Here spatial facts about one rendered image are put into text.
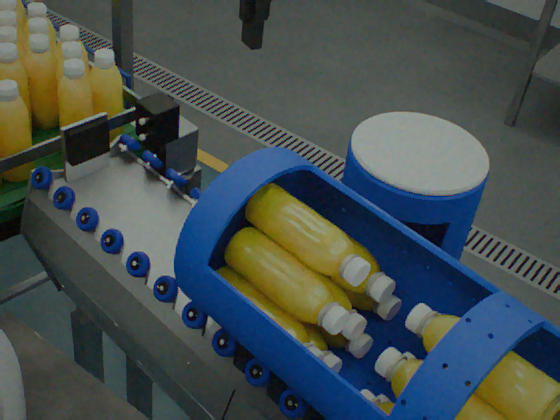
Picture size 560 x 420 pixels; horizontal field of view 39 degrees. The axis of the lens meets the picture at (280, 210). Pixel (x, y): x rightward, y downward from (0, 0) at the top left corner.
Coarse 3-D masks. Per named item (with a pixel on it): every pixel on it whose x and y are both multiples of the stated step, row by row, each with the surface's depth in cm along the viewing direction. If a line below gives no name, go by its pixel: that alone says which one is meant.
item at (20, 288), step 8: (136, 152) 174; (160, 152) 177; (0, 224) 178; (8, 224) 178; (16, 224) 178; (0, 232) 176; (8, 232) 176; (16, 232) 176; (0, 240) 174; (40, 272) 221; (24, 280) 218; (32, 280) 218; (40, 280) 220; (48, 280) 222; (8, 288) 215; (16, 288) 215; (24, 288) 217; (32, 288) 219; (0, 296) 213; (8, 296) 214; (16, 296) 216; (0, 304) 213
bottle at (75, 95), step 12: (84, 72) 158; (60, 84) 158; (72, 84) 157; (84, 84) 158; (60, 96) 159; (72, 96) 158; (84, 96) 159; (60, 108) 161; (72, 108) 159; (84, 108) 160; (60, 120) 163; (72, 120) 161
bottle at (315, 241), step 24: (264, 192) 117; (288, 192) 119; (264, 216) 116; (288, 216) 114; (312, 216) 114; (288, 240) 114; (312, 240) 111; (336, 240) 111; (312, 264) 112; (336, 264) 110
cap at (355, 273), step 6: (354, 258) 110; (360, 258) 111; (354, 264) 109; (360, 264) 109; (366, 264) 110; (348, 270) 110; (354, 270) 109; (360, 270) 109; (366, 270) 111; (348, 276) 110; (354, 276) 109; (360, 276) 111; (366, 276) 112; (348, 282) 111; (354, 282) 110; (360, 282) 111
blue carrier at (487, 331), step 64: (320, 192) 130; (192, 256) 114; (384, 256) 125; (448, 256) 107; (256, 320) 107; (384, 320) 126; (512, 320) 96; (320, 384) 102; (384, 384) 121; (448, 384) 92
